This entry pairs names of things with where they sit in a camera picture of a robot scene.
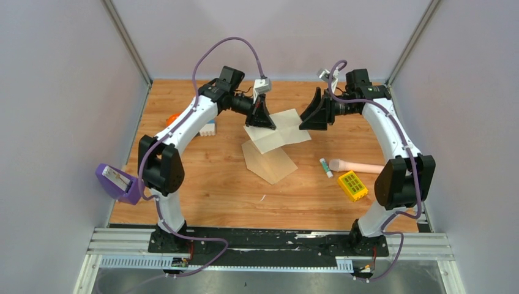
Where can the lined letter paper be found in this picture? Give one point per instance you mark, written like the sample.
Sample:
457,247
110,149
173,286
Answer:
287,132

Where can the white green glue stick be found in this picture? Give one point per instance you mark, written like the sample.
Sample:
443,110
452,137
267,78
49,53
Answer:
326,167

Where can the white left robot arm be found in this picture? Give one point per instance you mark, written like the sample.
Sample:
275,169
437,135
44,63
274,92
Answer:
160,167

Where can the white and blue building block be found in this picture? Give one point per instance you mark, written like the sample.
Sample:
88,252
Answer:
209,129

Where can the tan paper envelope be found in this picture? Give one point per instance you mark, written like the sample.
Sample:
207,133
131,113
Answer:
272,166

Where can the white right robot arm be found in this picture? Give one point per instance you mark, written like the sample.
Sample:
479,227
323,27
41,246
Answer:
405,180

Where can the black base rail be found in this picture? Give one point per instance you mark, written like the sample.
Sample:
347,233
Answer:
258,247

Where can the white slotted cable duct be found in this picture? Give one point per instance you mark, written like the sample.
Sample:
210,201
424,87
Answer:
173,263

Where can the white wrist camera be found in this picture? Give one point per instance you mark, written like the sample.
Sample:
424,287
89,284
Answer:
261,86
325,74

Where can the yellow building block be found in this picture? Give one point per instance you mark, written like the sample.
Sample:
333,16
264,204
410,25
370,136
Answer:
352,186

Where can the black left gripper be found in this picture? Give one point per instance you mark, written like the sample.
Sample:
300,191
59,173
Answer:
260,116

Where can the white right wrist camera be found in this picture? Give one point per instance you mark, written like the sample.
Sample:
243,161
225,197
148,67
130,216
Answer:
325,74

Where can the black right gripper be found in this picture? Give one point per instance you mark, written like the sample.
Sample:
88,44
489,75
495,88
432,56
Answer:
319,113

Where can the orange curved toy track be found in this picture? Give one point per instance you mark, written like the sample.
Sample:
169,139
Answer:
172,118

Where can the purple box with card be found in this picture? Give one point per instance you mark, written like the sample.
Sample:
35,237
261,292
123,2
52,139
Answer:
118,184

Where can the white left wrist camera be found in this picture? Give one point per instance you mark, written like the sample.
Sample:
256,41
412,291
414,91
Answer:
261,86

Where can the pink toy microphone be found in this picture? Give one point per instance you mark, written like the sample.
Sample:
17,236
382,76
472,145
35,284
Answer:
338,165

